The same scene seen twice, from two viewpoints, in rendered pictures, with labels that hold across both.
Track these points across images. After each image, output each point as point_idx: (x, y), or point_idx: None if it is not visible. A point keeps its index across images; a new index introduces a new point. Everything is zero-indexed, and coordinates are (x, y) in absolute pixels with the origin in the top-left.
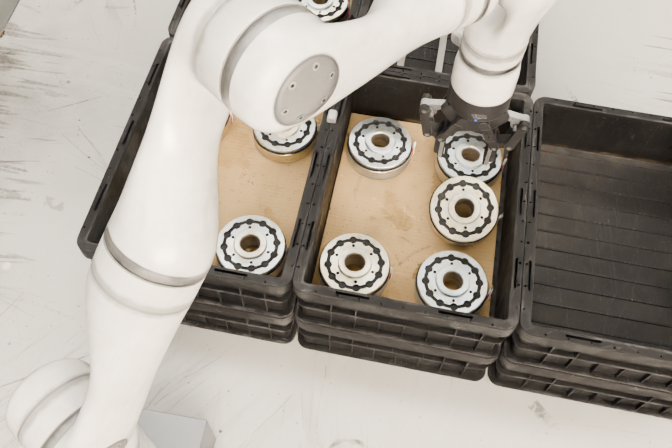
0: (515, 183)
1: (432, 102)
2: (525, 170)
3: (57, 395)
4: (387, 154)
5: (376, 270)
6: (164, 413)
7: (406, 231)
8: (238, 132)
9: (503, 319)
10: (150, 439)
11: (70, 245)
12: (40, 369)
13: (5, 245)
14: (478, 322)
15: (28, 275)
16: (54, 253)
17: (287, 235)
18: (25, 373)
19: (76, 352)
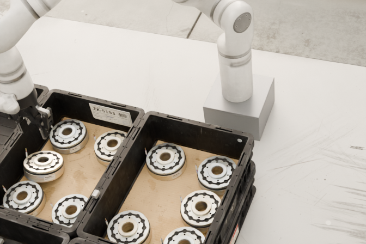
0: (10, 158)
1: (43, 109)
2: (2, 155)
3: (229, 2)
4: (70, 201)
5: (102, 140)
6: (221, 110)
7: (78, 170)
8: (160, 242)
9: (53, 103)
10: (220, 73)
11: (288, 231)
12: (236, 9)
13: (331, 236)
14: (66, 91)
15: (312, 215)
16: (298, 227)
17: (145, 173)
18: (305, 164)
19: (278, 171)
